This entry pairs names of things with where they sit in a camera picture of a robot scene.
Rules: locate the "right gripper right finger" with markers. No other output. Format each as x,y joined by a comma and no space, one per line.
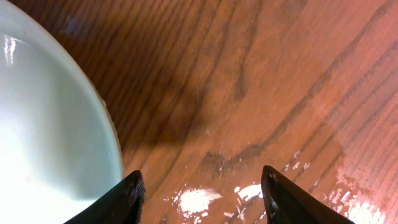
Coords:
286,202

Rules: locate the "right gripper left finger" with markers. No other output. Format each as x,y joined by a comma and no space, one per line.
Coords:
123,204

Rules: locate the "light blue plate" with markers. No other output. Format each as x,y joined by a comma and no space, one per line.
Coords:
59,149

